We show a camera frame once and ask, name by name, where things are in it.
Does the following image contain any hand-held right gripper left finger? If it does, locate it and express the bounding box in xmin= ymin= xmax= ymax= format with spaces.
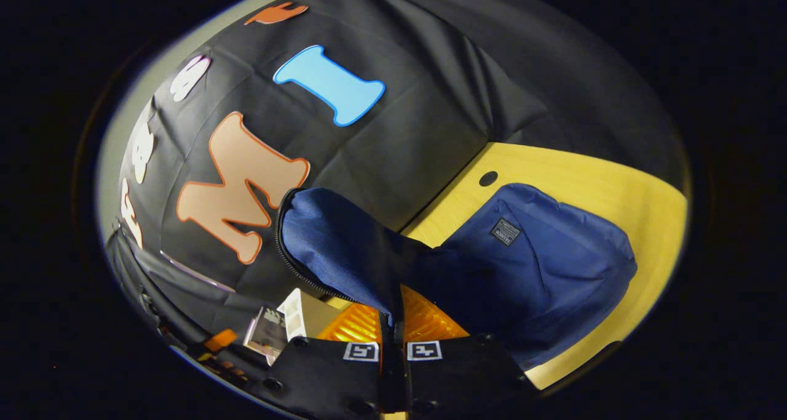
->
xmin=261 ymin=303 xmax=394 ymax=418

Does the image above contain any black backdrop cloth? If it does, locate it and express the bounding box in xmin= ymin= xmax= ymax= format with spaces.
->
xmin=101 ymin=0 xmax=689 ymax=384

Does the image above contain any white bookshelf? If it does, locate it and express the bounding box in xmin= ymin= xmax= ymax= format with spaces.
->
xmin=277 ymin=288 xmax=308 ymax=342

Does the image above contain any blue schoolbag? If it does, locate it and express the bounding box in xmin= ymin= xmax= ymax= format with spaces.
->
xmin=275 ymin=183 xmax=638 ymax=371

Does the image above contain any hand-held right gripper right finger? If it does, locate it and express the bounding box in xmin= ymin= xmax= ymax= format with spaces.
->
xmin=393 ymin=285 xmax=536 ymax=418

